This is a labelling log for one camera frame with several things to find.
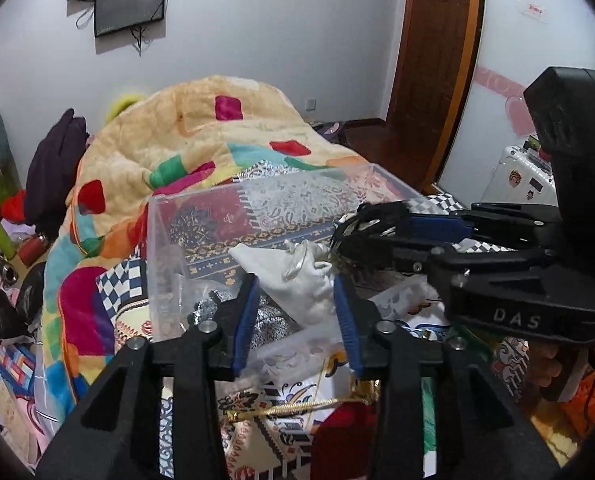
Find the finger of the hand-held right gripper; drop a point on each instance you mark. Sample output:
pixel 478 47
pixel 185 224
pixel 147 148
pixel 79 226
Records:
pixel 407 260
pixel 437 227

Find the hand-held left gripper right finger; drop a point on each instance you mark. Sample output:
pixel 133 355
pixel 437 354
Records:
pixel 348 327

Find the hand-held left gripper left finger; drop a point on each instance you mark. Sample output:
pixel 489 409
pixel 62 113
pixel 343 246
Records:
pixel 245 322

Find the white cloth pouch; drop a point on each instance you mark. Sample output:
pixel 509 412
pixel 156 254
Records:
pixel 310 287

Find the black fabric bundle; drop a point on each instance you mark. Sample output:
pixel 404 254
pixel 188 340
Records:
pixel 362 222

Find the clear plastic storage box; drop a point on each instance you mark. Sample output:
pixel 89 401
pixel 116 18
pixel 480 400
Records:
pixel 202 200

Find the person's right hand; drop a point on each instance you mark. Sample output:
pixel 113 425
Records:
pixel 545 367

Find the black silver sequined cloth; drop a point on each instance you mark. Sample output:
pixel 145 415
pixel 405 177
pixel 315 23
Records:
pixel 272 320

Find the white suitcase with stickers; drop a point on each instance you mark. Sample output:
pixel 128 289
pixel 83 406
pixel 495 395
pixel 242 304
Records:
pixel 512 180

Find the silver bangle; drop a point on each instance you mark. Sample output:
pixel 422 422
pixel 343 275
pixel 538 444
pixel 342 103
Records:
pixel 297 264

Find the red cloth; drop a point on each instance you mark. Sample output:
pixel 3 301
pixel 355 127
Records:
pixel 342 435

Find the brown wooden door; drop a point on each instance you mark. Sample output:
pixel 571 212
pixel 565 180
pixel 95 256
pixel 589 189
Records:
pixel 427 60

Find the colourful patchwork quilt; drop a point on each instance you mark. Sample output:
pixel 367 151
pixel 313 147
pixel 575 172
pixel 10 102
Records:
pixel 202 135

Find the red thermos bottle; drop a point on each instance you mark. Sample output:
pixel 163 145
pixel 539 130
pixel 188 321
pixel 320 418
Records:
pixel 31 250

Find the pile of papers and cloths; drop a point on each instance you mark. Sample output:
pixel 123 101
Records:
pixel 12 400

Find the dark purple garment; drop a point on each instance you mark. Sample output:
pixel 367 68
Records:
pixel 52 170

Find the yellow-green plush toy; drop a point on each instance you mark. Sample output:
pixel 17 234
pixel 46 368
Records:
pixel 122 105

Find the pink wall sticker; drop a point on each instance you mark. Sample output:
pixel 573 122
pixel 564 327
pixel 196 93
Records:
pixel 502 90

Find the white wall socket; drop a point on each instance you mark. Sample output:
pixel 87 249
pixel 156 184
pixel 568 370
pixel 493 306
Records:
pixel 311 104

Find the white red wall sign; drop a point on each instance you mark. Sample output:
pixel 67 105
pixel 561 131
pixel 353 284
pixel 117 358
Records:
pixel 533 11

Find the small black wall screen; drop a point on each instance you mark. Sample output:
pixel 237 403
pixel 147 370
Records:
pixel 130 7

